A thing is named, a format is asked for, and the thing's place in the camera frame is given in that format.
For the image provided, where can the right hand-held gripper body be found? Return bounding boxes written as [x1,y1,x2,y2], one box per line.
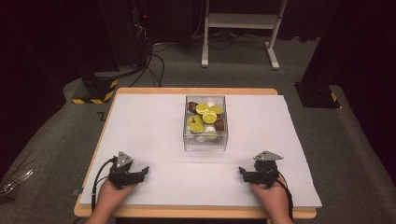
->
[252,150,284,189]

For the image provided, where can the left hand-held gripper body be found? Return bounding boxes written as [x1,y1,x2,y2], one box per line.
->
[107,151,138,189]

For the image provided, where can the clear plastic box shell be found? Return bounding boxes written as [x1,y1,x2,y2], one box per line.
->
[182,94,229,152]

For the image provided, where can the yellow-green lime slice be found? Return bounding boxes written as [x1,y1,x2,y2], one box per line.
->
[202,111,218,125]

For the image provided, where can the person's right hand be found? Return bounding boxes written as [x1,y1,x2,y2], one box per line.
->
[250,175,290,216]

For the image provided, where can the person's left hand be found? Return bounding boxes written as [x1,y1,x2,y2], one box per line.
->
[96,179,138,215]

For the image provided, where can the white paper sheet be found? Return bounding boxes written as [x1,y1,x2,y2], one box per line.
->
[78,93,323,209]

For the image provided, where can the wooden table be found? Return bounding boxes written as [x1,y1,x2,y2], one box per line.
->
[73,87,318,219]

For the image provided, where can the black yellow striped stand base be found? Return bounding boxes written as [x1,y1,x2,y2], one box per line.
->
[72,71,120,105]

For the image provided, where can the shiny clear plastic wrap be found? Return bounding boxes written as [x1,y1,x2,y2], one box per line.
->
[0,168,35,201]

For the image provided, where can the black equipment rack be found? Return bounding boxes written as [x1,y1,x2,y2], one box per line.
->
[99,0,154,73]

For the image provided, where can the white metal stand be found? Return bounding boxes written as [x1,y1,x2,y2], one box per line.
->
[201,0,288,71]

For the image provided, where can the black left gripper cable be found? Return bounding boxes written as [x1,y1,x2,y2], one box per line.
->
[91,157,118,213]

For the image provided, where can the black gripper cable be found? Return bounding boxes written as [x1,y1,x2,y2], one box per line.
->
[91,157,118,213]
[276,178,294,222]

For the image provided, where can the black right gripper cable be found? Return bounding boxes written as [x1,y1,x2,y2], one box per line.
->
[276,178,294,222]

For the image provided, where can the black floor cables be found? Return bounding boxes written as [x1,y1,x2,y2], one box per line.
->
[128,43,166,89]

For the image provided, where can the tangled cables behind stand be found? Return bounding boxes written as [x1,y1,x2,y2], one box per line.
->
[191,29,269,50]

